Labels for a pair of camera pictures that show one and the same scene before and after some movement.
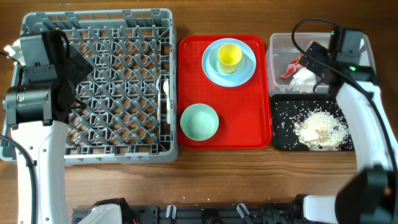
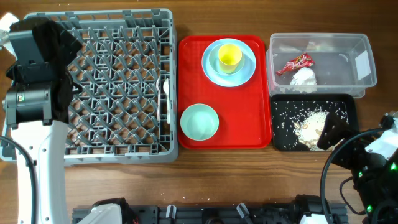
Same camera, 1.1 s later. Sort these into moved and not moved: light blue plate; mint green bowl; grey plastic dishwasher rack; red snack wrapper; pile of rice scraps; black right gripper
Moved: red snack wrapper; black right gripper
Not moved: pile of rice scraps; grey plastic dishwasher rack; light blue plate; mint green bowl
